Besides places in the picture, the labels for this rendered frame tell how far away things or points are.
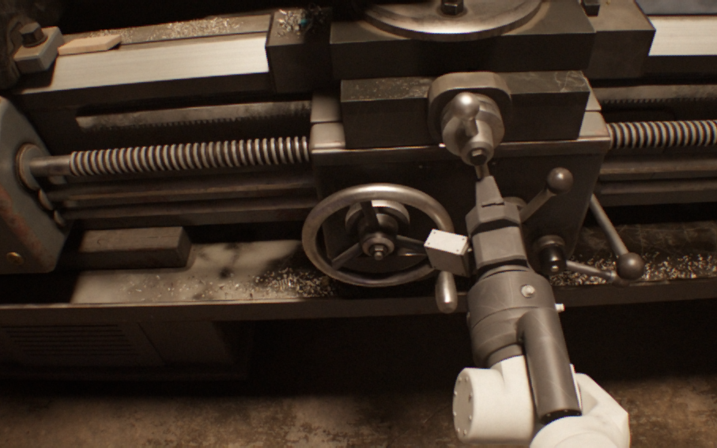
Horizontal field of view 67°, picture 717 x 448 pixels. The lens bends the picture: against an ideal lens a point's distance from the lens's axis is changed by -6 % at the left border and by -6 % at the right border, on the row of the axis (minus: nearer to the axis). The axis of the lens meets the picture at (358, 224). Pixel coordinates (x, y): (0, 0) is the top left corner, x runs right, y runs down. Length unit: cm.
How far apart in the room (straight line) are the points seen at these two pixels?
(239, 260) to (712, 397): 114
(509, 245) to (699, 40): 52
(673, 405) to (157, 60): 132
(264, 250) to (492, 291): 69
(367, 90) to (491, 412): 41
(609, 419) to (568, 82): 42
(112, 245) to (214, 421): 51
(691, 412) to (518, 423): 106
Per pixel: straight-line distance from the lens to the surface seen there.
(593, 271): 95
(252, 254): 117
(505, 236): 60
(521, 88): 73
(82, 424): 159
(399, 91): 71
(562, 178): 74
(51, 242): 109
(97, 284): 125
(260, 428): 143
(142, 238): 119
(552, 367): 50
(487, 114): 65
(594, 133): 81
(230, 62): 89
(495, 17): 72
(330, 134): 78
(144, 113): 97
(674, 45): 97
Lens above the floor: 129
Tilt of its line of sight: 49 degrees down
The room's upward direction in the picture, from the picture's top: 6 degrees counter-clockwise
